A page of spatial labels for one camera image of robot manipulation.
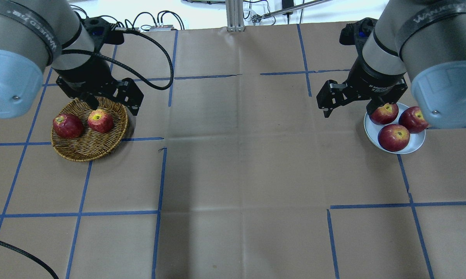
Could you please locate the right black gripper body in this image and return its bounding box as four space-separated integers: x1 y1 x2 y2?
317 58 408 118

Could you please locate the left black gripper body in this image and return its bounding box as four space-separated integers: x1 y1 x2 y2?
55 62 144 116

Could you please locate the yellow red apple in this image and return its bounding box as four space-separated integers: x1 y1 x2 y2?
87 109 114 134

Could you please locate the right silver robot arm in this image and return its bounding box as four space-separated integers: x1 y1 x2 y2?
316 0 466 129

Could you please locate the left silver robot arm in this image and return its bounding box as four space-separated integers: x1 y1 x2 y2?
0 0 144 119

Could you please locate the red apple on plate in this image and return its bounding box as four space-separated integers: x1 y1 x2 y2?
398 106 430 134
369 103 399 125
377 124 411 152

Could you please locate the light blue plate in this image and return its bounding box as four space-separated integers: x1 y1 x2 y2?
364 103 429 154

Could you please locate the dark red basket apple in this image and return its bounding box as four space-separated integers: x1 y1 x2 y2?
53 114 85 138

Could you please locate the woven wicker basket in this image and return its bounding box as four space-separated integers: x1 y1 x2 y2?
50 97 129 162

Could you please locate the aluminium frame post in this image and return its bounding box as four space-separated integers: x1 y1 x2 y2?
225 0 245 32

